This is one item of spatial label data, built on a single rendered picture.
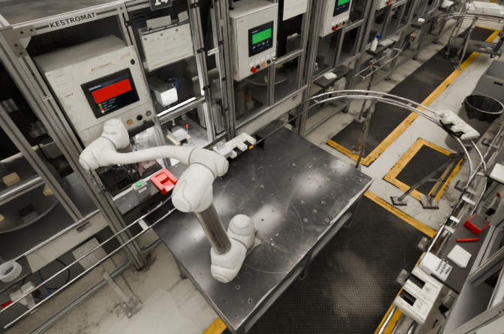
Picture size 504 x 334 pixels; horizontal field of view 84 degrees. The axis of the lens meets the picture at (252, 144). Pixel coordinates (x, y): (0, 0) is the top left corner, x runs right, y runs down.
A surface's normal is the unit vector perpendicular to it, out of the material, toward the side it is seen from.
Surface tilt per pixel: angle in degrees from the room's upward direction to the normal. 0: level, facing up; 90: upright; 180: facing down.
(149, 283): 0
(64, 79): 90
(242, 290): 0
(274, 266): 0
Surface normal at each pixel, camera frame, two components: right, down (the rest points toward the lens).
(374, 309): -0.01, -0.73
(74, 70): 0.70, 0.48
